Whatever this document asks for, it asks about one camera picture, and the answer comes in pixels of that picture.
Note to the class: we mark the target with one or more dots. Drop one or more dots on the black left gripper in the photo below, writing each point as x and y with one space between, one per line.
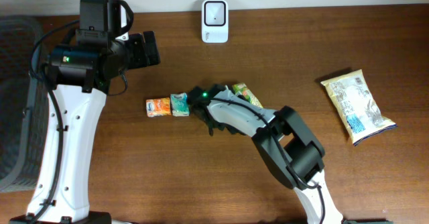
141 56

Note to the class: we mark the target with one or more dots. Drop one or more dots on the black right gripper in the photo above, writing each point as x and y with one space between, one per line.
232 129

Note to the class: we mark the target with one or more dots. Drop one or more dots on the teal tissue pack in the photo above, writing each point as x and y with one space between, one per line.
179 105

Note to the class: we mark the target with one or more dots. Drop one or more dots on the orange tissue pack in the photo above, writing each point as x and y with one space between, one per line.
158 107

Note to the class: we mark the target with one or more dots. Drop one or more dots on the green tea drink carton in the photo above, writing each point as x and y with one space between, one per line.
242 90

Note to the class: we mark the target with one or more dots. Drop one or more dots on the yellow snack bag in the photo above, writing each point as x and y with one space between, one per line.
356 106

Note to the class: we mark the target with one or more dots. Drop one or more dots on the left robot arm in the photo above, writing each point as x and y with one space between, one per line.
97 48

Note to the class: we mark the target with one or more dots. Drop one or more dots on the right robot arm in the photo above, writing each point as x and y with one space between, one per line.
289 149

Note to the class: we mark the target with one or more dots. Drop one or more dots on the white barcode scanner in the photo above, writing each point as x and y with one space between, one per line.
214 21

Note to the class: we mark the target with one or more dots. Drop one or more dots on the dark grey plastic basket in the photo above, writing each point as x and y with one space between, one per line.
23 105

